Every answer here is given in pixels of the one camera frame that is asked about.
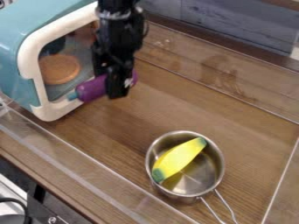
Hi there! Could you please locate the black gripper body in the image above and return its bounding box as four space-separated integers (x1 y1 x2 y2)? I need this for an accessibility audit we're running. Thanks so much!
92 11 146 76

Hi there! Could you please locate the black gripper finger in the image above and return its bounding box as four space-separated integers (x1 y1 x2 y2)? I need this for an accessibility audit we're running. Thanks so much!
107 60 134 99

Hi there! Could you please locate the purple toy eggplant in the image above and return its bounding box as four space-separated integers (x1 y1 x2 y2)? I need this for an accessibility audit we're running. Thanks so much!
67 71 138 102

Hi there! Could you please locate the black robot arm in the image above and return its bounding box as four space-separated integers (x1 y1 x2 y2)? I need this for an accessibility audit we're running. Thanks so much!
92 0 146 99

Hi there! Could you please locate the blue toy microwave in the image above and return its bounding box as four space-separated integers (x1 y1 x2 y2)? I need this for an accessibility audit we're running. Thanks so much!
0 0 99 122

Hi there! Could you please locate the yellow toy banana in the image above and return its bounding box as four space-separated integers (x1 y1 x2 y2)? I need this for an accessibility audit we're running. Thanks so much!
152 137 207 183

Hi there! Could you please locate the clear acrylic barrier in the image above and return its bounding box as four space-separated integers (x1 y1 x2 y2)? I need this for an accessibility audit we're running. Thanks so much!
0 97 199 224

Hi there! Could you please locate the silver pot with wire handle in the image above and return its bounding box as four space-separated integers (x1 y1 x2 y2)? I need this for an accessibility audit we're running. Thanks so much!
144 130 239 224

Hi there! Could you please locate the black cable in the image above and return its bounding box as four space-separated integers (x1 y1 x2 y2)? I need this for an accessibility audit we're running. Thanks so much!
0 197 33 224

